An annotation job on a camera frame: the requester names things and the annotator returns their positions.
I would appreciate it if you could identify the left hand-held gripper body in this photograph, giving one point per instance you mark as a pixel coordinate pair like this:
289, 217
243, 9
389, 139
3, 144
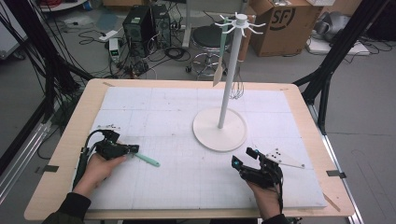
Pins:
109, 149

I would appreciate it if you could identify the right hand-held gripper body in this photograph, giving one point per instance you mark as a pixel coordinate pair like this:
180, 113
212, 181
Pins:
261, 177

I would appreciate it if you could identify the white hook stand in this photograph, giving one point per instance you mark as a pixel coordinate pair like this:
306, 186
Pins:
229, 87

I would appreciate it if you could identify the person's right hand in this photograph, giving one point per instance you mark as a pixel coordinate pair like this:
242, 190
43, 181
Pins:
269, 202

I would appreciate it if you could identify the white foam board mat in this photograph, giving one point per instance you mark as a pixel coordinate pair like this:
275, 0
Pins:
174, 102

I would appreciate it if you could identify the black tape piece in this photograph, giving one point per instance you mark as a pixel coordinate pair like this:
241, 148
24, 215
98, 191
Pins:
334, 173
49, 168

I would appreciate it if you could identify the brown tape strip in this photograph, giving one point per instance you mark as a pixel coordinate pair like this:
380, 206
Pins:
331, 202

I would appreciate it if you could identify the white power supply unit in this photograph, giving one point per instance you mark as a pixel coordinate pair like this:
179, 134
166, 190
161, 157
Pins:
114, 49

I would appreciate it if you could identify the white power strip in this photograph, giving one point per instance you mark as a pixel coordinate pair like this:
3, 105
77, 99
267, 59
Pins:
108, 35

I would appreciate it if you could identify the large black computer tower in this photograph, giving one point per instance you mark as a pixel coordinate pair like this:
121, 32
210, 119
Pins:
137, 31

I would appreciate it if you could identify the brown cardboard box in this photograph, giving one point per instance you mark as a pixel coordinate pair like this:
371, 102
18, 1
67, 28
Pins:
280, 40

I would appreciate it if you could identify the slim black computer tower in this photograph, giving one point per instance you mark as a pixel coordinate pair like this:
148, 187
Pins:
162, 28

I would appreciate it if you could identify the black round stool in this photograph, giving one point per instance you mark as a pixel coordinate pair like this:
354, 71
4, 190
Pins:
207, 35

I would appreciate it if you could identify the white flat board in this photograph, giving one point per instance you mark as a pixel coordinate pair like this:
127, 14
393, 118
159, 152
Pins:
336, 48

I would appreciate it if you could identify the grey bag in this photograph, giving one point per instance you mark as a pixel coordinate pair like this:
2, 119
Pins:
333, 25

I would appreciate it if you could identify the aluminium rail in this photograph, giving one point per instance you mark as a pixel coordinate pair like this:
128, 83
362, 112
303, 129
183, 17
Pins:
21, 158
327, 146

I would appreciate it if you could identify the white metal post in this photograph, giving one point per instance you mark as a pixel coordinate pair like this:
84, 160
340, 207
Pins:
187, 25

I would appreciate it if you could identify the black metal frame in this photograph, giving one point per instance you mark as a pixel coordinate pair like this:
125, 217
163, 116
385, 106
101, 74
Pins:
342, 43
31, 18

